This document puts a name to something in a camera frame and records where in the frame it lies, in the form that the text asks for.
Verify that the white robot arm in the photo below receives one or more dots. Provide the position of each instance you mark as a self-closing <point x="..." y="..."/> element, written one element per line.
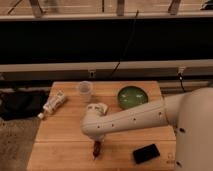
<point x="191" y="113"/>

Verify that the wooden cutting board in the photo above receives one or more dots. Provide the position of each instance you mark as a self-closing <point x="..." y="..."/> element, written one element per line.
<point x="60" y="145"/>

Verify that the white soap bar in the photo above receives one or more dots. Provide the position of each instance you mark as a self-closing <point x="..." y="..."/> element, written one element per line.
<point x="101" y="108"/>

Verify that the black phone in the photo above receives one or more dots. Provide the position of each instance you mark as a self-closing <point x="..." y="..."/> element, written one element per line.
<point x="145" y="153"/>

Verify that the clear plastic cup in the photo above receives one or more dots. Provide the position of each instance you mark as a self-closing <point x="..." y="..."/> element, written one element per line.
<point x="85" y="90"/>

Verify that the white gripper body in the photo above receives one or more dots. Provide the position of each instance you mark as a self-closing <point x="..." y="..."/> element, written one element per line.
<point x="98" y="138"/>

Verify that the green bowl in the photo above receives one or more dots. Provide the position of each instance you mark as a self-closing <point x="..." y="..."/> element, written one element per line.
<point x="131" y="96"/>

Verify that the white tube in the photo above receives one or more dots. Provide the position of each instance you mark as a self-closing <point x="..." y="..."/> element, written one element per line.
<point x="52" y="105"/>

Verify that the dark red pepper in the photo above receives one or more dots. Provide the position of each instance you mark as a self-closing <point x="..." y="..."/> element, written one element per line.
<point x="96" y="149"/>

